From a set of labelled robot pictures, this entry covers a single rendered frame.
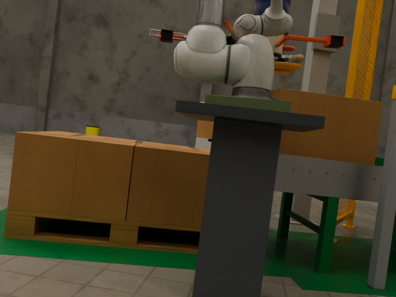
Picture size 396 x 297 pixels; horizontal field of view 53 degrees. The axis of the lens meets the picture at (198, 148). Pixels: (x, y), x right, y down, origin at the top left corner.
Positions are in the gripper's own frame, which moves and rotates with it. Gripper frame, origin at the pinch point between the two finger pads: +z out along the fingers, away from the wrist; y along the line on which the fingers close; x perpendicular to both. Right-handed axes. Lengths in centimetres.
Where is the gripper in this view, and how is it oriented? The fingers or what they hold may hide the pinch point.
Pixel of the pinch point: (231, 40)
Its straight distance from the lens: 240.7
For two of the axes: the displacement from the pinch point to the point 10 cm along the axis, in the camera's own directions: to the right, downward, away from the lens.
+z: -1.2, -0.5, 9.9
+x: 9.8, 1.2, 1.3
